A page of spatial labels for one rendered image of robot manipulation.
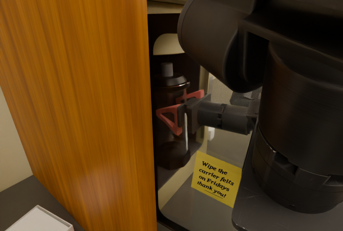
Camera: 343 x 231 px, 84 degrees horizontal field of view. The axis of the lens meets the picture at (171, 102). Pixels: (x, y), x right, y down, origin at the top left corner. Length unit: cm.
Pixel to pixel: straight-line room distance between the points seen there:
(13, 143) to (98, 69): 56
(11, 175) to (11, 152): 7
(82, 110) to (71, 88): 3
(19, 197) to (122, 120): 54
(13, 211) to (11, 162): 15
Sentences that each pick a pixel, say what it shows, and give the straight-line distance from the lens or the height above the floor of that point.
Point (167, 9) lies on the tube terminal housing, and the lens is 36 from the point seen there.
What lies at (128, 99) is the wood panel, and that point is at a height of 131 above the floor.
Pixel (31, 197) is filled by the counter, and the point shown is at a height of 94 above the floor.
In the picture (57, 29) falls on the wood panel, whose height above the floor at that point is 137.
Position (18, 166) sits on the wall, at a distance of 78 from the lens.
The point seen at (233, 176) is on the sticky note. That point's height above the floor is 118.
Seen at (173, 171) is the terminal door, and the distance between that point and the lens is 34.
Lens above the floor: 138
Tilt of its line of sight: 23 degrees down
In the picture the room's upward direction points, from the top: straight up
